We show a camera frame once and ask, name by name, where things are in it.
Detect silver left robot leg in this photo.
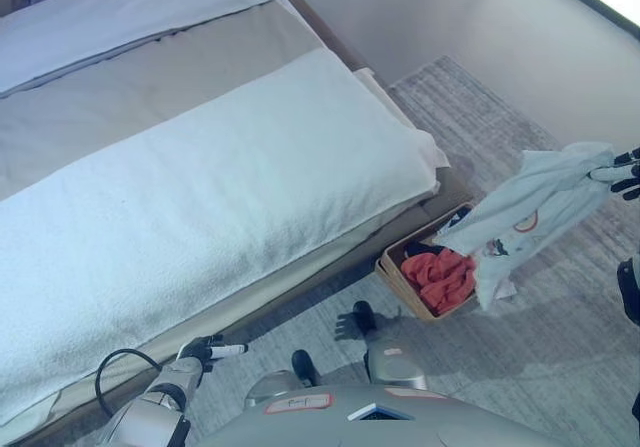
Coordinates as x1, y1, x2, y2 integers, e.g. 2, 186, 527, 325
243, 349, 321, 411

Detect silver robot leg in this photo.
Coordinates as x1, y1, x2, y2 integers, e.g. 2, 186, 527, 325
349, 300, 429, 393
243, 349, 321, 411

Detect silver robot torso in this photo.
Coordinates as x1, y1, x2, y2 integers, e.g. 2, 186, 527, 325
194, 384, 566, 447

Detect orange garment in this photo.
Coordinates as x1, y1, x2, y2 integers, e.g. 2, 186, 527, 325
399, 249, 479, 317

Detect white bed cover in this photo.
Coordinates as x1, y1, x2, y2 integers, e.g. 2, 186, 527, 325
0, 0, 276, 98

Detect woven wicker basket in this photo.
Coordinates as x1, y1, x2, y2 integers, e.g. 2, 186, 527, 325
374, 201, 501, 324

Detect grey rug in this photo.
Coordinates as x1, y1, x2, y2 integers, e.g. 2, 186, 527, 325
184, 55, 640, 447

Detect black floor edge strip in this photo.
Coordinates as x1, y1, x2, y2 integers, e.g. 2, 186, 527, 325
529, 0, 640, 43

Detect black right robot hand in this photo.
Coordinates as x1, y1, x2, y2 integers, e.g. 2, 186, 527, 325
589, 147, 640, 201

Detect silver right robot leg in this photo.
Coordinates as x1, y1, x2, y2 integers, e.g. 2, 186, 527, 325
349, 300, 429, 393

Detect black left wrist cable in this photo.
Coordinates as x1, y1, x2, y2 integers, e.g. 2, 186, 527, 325
94, 348, 164, 416

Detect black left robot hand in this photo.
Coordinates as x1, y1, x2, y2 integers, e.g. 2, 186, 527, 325
177, 334, 250, 374

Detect black garment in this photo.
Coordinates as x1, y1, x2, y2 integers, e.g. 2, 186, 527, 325
403, 206, 474, 259

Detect white garment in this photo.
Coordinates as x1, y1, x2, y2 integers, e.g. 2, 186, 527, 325
432, 140, 617, 312

